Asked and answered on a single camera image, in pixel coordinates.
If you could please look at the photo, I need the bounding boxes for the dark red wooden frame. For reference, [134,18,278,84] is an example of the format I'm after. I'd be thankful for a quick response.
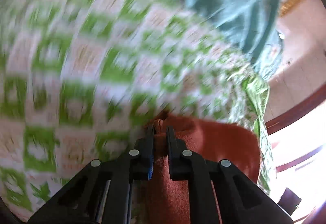
[264,89,326,136]

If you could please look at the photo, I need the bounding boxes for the green checkered bedsheet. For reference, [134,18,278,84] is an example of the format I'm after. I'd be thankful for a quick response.
[0,0,278,223]

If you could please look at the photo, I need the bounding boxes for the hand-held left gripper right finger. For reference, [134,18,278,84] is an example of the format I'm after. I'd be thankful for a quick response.
[166,126,294,224]

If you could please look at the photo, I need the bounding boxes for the orange-red knit sweater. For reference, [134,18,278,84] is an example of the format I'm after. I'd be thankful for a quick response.
[144,111,263,224]

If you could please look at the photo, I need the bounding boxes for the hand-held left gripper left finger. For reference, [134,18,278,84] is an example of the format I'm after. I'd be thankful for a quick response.
[27,124,156,224]

